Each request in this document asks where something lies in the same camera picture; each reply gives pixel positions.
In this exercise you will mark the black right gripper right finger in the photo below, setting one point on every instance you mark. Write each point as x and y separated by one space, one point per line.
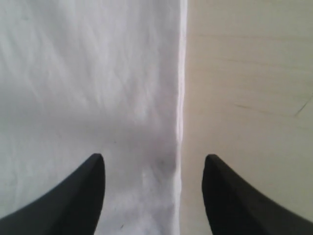
234 207

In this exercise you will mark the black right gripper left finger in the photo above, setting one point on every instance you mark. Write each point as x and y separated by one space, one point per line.
73 207

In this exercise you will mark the white t-shirt red lettering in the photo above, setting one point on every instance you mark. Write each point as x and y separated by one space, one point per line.
79 77

